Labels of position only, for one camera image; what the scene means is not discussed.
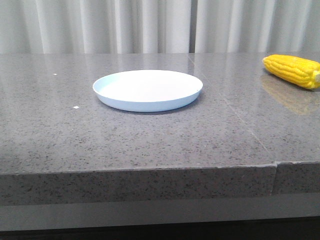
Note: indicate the yellow corn cob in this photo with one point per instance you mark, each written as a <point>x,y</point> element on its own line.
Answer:
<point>302,72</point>

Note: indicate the light blue round plate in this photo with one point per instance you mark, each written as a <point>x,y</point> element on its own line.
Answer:
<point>147,91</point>

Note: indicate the white pleated curtain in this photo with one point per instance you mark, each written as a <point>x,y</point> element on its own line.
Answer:
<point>158,26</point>

